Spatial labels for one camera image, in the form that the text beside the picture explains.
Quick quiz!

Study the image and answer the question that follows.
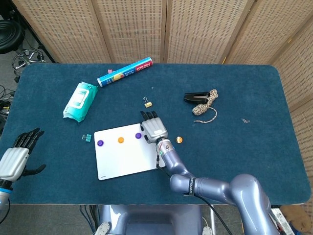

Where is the blue-grey robot torso base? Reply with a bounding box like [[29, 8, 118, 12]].
[[99, 205, 203, 235]]

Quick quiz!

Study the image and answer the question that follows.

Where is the dark blue table mat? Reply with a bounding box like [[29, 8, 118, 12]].
[[0, 63, 312, 206]]

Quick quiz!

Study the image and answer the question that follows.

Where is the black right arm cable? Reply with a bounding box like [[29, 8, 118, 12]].
[[155, 155, 233, 235]]

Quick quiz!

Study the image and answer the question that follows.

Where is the tangle of floor cables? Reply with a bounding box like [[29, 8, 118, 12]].
[[0, 84, 15, 120]]

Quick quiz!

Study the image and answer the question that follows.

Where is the green wet wipes pack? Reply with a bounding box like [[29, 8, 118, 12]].
[[63, 81, 98, 123]]

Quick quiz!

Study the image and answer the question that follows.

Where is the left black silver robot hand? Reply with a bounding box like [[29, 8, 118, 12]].
[[0, 127, 47, 182]]

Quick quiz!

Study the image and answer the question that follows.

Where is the wicker folding screen panel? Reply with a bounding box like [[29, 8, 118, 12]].
[[270, 14, 313, 172], [164, 0, 256, 65], [221, 0, 313, 66], [11, 0, 112, 64], [92, 0, 168, 64]]

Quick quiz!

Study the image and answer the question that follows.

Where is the braided beige rope bundle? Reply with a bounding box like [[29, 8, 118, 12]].
[[191, 89, 218, 124]]

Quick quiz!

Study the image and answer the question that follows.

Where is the white magnetic board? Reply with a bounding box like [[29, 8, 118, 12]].
[[93, 123, 167, 181]]

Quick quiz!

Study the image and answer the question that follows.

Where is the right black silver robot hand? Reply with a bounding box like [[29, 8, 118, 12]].
[[139, 110, 169, 143]]

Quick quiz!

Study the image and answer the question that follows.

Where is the black stool with chrome base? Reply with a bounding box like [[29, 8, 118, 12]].
[[0, 19, 47, 74]]

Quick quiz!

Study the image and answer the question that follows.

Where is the bundle of blue cables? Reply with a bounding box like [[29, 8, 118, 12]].
[[79, 205, 101, 235]]

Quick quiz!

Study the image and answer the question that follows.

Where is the blue plastic food wrap roll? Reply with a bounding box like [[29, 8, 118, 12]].
[[97, 56, 154, 87]]

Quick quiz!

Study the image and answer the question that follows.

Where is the metal table leg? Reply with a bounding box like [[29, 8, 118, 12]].
[[209, 205, 216, 227]]

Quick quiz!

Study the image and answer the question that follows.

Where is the white printed cardboard box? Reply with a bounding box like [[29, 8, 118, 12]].
[[270, 208, 282, 232]]

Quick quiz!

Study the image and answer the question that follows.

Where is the black stapler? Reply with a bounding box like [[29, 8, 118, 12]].
[[183, 91, 210, 103]]

